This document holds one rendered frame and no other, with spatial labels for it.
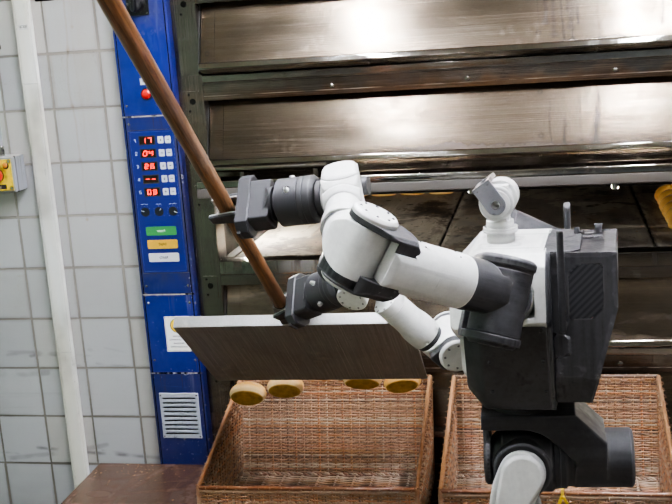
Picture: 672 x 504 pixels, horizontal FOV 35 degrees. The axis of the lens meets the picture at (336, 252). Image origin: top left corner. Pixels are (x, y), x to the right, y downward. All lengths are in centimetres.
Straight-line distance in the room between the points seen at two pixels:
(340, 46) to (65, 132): 83
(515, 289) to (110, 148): 161
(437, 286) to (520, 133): 121
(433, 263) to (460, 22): 127
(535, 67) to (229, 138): 84
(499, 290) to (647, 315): 124
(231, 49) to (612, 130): 102
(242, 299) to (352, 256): 146
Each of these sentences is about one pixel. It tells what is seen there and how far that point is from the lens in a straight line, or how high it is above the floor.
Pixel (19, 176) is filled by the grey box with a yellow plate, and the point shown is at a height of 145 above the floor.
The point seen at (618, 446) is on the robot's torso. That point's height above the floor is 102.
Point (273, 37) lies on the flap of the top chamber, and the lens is 293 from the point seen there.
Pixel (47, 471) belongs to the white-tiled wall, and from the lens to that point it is 349.
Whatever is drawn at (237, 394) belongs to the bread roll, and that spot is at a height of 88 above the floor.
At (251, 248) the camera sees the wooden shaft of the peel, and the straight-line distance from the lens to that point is 212.
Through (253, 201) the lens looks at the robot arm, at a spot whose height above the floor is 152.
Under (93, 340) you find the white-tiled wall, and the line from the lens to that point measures 326.
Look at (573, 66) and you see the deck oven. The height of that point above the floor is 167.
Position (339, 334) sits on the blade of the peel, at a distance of 248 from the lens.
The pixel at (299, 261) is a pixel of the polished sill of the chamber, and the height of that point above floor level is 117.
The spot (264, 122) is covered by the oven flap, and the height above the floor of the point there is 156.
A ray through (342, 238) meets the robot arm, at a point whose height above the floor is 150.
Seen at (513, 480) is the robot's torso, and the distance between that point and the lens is 208.
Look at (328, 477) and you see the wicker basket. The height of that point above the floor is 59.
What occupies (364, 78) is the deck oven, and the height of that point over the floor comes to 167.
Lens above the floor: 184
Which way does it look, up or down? 12 degrees down
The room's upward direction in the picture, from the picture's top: 4 degrees counter-clockwise
